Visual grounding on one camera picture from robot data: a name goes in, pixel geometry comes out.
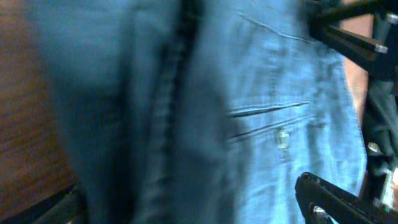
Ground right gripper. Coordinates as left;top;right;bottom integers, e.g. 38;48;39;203
305;0;397;210

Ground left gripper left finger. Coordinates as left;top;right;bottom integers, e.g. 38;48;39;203
1;184;87;224

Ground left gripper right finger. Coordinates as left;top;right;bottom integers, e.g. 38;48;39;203
295;172;397;224

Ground blue denim shorts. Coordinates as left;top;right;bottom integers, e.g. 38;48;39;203
27;0;366;224

